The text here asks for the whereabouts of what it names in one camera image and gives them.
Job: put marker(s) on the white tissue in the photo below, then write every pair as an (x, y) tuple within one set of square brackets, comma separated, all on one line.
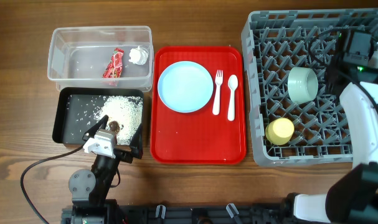
[(138, 56)]

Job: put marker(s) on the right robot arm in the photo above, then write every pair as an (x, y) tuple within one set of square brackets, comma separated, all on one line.
[(354, 198)]

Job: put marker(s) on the grey dishwasher rack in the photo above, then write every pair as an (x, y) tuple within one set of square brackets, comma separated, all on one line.
[(274, 42)]

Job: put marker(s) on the yellow cup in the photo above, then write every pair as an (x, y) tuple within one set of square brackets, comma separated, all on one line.
[(280, 131)]

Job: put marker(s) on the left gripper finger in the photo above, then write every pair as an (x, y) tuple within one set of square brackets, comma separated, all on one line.
[(136, 144), (92, 131)]

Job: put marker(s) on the white plastic fork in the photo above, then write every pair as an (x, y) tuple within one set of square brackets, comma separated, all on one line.
[(218, 82)]

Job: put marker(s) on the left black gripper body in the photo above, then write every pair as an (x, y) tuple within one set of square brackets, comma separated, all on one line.
[(123, 155)]

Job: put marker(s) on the rice and food scraps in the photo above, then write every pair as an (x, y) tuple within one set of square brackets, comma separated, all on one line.
[(125, 115)]

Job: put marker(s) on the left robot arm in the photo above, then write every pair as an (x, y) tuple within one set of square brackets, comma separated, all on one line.
[(90, 188)]

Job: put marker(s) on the red snack wrapper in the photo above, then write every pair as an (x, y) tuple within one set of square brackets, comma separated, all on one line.
[(115, 67)]

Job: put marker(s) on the red serving tray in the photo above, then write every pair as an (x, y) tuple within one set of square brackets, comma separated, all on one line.
[(200, 137)]

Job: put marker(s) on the green bowl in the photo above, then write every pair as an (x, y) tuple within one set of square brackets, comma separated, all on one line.
[(302, 85)]

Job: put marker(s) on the light blue plate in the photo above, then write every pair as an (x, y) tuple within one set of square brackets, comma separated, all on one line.
[(185, 86)]

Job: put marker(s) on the black waste tray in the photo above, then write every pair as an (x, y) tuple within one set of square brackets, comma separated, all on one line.
[(77, 109)]

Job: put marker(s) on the clear plastic bin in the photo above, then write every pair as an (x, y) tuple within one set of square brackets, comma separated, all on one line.
[(78, 57)]

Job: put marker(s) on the white plastic spoon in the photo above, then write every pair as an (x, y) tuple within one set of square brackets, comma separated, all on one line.
[(232, 84)]

